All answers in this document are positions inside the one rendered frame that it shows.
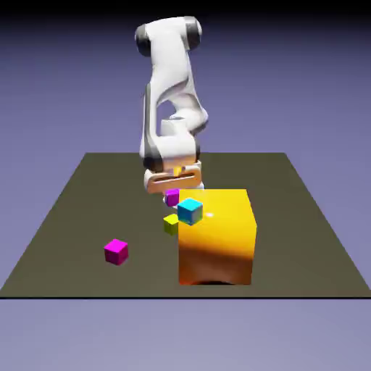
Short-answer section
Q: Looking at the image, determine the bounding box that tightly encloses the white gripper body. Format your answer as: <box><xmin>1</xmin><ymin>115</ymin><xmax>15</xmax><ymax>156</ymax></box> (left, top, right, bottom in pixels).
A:
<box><xmin>143</xmin><ymin>161</ymin><xmax>206</xmax><ymax>195</ymax></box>

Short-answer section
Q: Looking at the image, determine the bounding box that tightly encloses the large orange box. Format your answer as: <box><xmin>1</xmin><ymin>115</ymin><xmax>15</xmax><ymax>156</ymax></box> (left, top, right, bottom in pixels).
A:
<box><xmin>178</xmin><ymin>188</ymin><xmax>258</xmax><ymax>286</ymax></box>

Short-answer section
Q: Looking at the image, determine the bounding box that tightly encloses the small yellow cube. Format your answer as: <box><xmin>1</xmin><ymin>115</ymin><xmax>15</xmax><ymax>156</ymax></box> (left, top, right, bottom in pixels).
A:
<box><xmin>162</xmin><ymin>213</ymin><xmax>180</xmax><ymax>236</ymax></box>

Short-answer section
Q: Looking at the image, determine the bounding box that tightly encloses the small magenta cube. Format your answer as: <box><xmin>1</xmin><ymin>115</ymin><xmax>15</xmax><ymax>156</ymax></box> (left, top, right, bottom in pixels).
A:
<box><xmin>164</xmin><ymin>188</ymin><xmax>180</xmax><ymax>207</ymax></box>
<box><xmin>104</xmin><ymin>238</ymin><xmax>129</xmax><ymax>266</ymax></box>

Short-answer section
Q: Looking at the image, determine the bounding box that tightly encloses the small cyan cube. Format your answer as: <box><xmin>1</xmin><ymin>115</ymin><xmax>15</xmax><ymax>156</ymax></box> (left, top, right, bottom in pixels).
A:
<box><xmin>177</xmin><ymin>198</ymin><xmax>204</xmax><ymax>226</ymax></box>

